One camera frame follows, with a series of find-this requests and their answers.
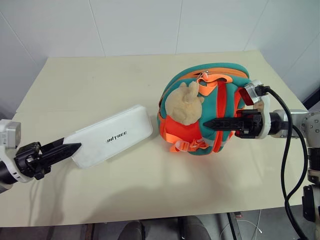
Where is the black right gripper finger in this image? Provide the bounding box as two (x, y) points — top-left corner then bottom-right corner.
(203, 117), (243, 125)
(206, 123), (243, 132)

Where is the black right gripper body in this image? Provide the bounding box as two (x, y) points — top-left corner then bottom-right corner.
(234, 108), (266, 140)

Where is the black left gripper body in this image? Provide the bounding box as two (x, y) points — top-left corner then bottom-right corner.
(13, 141), (52, 181)

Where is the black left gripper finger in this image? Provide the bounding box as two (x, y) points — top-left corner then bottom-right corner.
(40, 137), (67, 154)
(43, 142), (82, 168)

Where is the orange and teal backpack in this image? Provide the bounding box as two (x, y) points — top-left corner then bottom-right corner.
(157, 63), (251, 157)

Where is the white rectangular box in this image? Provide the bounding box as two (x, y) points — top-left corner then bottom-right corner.
(63, 104), (154, 169)

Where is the beige plush rabbit toy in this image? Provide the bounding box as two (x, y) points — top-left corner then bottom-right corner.
(165, 81), (205, 126)

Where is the black table leg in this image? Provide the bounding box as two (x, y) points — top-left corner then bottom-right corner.
(225, 211), (243, 240)

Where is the dark rounded shape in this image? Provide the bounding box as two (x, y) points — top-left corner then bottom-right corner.
(116, 215), (219, 240)

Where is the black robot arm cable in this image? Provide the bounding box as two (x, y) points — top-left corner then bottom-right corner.
(259, 85), (311, 240)

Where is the thin white cable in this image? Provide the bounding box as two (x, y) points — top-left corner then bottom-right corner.
(219, 209), (264, 240)

